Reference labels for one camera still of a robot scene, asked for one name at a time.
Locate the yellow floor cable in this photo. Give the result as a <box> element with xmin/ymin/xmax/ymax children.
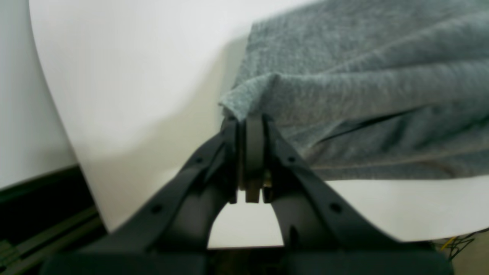
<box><xmin>439</xmin><ymin>229</ymin><xmax>489</xmax><ymax>260</ymax></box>

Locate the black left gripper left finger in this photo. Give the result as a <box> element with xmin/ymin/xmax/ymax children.
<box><xmin>42</xmin><ymin>117</ymin><xmax>240</xmax><ymax>275</ymax></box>

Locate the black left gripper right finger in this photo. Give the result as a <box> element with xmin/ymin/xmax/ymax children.
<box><xmin>244</xmin><ymin>115</ymin><xmax>453</xmax><ymax>275</ymax></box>

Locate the grey T-shirt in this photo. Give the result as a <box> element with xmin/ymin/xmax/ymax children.
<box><xmin>220</xmin><ymin>0</ymin><xmax>489</xmax><ymax>180</ymax></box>

